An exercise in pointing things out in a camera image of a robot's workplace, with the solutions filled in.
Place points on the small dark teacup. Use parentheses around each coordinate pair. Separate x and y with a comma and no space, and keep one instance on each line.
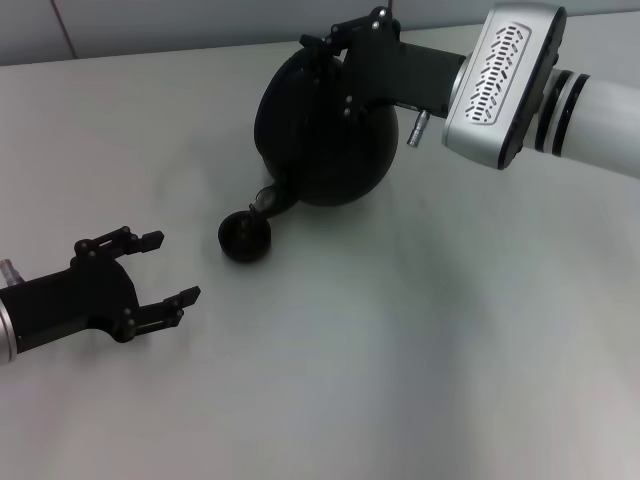
(245,242)

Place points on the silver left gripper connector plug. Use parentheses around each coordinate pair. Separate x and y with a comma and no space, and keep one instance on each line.
(10,272)

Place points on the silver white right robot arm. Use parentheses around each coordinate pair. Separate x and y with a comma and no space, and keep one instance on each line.
(505,85)

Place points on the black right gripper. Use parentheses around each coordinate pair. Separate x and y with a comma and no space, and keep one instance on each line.
(400,70)

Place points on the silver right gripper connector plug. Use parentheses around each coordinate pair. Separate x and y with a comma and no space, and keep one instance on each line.
(419,129)

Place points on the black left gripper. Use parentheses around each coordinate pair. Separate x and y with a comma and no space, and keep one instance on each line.
(80,305)

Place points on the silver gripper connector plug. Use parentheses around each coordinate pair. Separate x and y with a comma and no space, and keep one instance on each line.
(419,129)
(10,272)

